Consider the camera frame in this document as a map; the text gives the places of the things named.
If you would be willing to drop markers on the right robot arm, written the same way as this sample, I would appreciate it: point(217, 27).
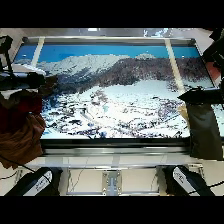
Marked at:
point(200, 96)

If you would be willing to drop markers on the dark grey garment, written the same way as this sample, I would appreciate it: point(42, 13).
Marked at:
point(204, 133)

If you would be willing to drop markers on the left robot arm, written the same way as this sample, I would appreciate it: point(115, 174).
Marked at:
point(20, 80)

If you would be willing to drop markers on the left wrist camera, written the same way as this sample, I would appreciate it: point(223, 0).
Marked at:
point(5, 42)

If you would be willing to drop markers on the brown garment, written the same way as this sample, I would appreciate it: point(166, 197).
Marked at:
point(23, 143)

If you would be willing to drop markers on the dark red garment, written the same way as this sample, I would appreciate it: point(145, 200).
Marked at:
point(20, 108)

